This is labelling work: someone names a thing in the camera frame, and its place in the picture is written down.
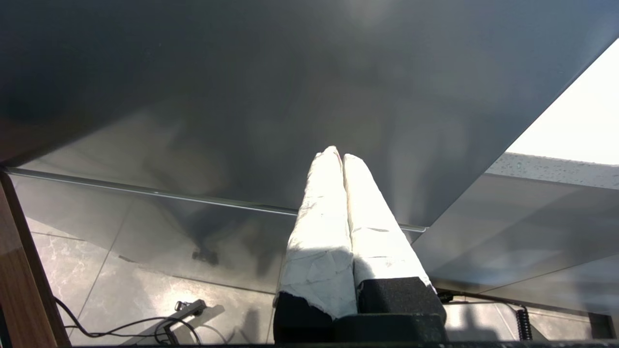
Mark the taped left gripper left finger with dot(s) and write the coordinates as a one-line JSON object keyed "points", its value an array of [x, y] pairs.
{"points": [[319, 241]]}

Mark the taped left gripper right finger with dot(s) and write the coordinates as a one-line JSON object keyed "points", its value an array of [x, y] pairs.
{"points": [[377, 232]]}

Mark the tall grey cabinet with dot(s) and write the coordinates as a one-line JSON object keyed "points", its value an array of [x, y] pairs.
{"points": [[242, 96]]}

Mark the brown wooden panel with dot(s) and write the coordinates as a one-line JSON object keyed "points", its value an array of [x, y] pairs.
{"points": [[19, 290]]}

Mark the grey metal floor bracket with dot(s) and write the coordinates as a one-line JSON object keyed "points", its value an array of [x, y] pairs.
{"points": [[186, 309]]}

